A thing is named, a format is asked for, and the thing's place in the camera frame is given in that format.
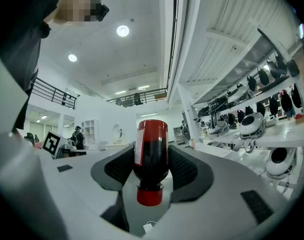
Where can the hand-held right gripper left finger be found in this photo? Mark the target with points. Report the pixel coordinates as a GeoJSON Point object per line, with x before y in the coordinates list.
{"type": "Point", "coordinates": [109, 174]}

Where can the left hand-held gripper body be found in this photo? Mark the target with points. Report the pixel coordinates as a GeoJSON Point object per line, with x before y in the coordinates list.
{"type": "Point", "coordinates": [52, 144]}

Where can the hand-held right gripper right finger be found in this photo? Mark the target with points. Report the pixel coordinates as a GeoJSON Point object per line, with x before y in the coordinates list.
{"type": "Point", "coordinates": [191, 176]}

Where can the small red object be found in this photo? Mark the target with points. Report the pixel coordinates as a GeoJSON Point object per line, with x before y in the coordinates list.
{"type": "Point", "coordinates": [151, 156]}

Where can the white shelving unit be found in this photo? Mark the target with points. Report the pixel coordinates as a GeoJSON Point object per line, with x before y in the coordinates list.
{"type": "Point", "coordinates": [279, 136]}

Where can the white cubby shelf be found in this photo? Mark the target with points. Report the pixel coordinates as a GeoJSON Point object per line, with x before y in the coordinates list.
{"type": "Point", "coordinates": [91, 131]}

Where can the grey shelf cart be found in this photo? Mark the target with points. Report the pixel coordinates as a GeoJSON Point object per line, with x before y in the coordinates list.
{"type": "Point", "coordinates": [178, 135]}

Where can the black mezzanine railing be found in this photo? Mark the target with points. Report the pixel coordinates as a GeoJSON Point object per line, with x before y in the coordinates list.
{"type": "Point", "coordinates": [151, 91]}
{"type": "Point", "coordinates": [54, 94]}

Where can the black helmet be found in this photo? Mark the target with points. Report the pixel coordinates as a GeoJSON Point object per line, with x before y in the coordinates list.
{"type": "Point", "coordinates": [203, 111]}
{"type": "Point", "coordinates": [217, 103]}

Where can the long ceiling strip light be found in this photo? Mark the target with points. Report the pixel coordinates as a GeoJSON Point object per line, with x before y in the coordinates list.
{"type": "Point", "coordinates": [120, 92]}
{"type": "Point", "coordinates": [143, 87]}
{"type": "Point", "coordinates": [148, 114]}

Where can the black office chair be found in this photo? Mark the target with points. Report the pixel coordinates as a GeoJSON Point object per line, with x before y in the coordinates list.
{"type": "Point", "coordinates": [137, 99]}

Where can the group of white helmets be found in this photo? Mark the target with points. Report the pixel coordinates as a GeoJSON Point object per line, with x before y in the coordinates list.
{"type": "Point", "coordinates": [259, 126]}

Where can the round ceiling light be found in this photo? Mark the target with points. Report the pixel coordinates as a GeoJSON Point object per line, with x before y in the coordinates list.
{"type": "Point", "coordinates": [72, 57]}
{"type": "Point", "coordinates": [122, 30]}

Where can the person's black shirt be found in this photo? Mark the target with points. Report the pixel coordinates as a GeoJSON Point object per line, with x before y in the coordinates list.
{"type": "Point", "coordinates": [14, 34]}

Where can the person's head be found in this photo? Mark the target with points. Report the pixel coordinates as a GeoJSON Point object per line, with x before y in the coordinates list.
{"type": "Point", "coordinates": [74, 4]}

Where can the black head-worn camera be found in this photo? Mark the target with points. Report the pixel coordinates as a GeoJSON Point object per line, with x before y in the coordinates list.
{"type": "Point", "coordinates": [101, 10]}

